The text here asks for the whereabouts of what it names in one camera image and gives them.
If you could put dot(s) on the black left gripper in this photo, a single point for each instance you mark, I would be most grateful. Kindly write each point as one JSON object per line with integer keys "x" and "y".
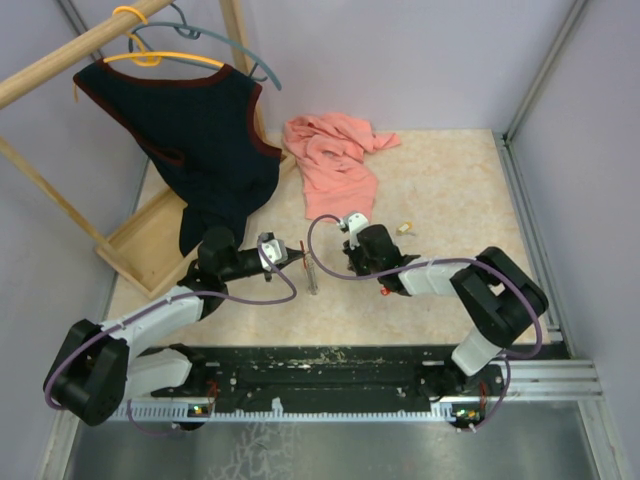
{"x": 293, "y": 254}

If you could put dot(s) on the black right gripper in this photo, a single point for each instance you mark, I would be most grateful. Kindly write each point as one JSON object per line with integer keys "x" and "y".
{"x": 353, "y": 257}

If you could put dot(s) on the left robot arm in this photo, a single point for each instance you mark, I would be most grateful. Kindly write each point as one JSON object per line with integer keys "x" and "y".
{"x": 100, "y": 366}

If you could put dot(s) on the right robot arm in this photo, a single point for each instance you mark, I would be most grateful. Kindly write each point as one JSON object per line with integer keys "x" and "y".
{"x": 499, "y": 297}

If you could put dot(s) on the pink cloth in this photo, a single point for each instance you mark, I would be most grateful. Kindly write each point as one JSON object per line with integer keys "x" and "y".
{"x": 330, "y": 152}

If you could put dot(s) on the wooden clothes rack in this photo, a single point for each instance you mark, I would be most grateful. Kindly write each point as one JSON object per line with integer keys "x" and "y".
{"x": 80, "y": 201}

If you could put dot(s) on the dark navy vest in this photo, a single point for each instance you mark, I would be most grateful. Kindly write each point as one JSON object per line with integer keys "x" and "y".
{"x": 200, "y": 136}

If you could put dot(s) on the yellow clothes hanger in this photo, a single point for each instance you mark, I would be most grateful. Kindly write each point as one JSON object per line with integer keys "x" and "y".
{"x": 146, "y": 58}

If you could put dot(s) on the grey-blue clothes hanger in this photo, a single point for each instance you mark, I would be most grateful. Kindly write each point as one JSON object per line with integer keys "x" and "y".
{"x": 234, "y": 37}

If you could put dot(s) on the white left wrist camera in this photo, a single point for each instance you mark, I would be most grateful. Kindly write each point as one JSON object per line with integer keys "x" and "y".
{"x": 271, "y": 251}

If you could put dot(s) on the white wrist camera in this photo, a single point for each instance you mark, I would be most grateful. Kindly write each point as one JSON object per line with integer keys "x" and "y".
{"x": 271, "y": 251}
{"x": 352, "y": 224}

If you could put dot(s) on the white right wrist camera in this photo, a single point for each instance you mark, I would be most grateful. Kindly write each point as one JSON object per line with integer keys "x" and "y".
{"x": 352, "y": 224}

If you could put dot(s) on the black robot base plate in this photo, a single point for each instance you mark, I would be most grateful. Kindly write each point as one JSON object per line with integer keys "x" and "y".
{"x": 333, "y": 379}

